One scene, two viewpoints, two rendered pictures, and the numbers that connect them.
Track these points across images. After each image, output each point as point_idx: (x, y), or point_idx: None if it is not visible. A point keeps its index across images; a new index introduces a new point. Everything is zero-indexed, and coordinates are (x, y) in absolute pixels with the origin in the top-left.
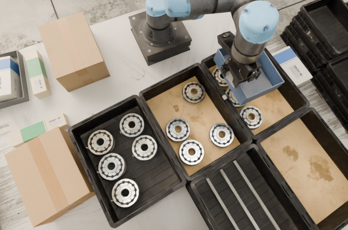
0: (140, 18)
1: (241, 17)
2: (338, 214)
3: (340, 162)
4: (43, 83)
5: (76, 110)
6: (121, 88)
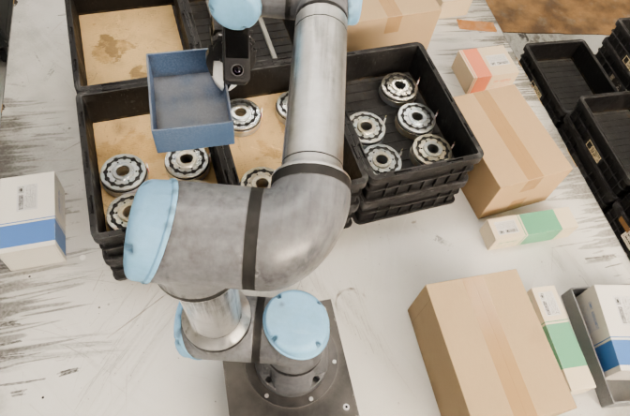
0: (328, 403)
1: None
2: None
3: (79, 38)
4: (539, 303)
5: (471, 257)
6: (385, 278)
